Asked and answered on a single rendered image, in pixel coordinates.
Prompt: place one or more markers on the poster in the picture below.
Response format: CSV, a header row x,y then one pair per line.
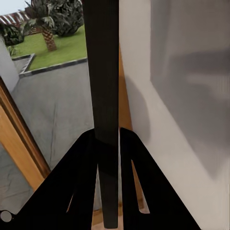
x,y
101,21

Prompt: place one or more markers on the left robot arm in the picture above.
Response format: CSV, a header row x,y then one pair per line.
x,y
5,219

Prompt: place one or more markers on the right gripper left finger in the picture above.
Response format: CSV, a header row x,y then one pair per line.
x,y
64,201

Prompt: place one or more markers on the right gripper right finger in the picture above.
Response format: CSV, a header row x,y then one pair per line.
x,y
167,211

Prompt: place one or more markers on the door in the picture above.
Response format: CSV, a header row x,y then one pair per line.
x,y
45,97

